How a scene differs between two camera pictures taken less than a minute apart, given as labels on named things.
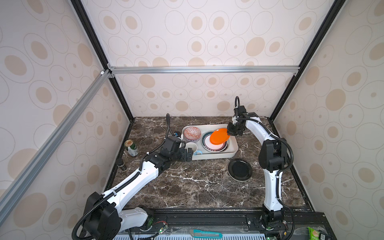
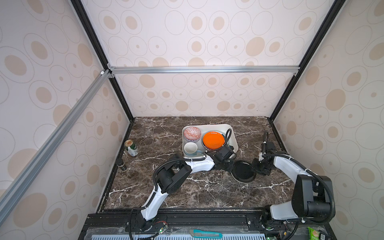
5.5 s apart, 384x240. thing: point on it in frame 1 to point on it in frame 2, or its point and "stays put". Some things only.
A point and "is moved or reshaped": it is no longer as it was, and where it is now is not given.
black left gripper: x=184 y=157 to x=230 y=166
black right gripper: x=230 y=131 to x=255 y=167
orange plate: x=219 y=136 is moved or reshaped
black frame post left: x=104 y=51 stays put
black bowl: x=239 y=170 is moved or reshaped
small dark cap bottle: x=120 y=163 stays put
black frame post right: x=335 y=10 stays put
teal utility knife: x=198 y=233 stays put
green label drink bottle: x=133 y=150 stays put
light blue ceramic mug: x=194 y=148 stays put
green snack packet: x=314 y=235 stays put
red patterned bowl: x=192 y=133 stays put
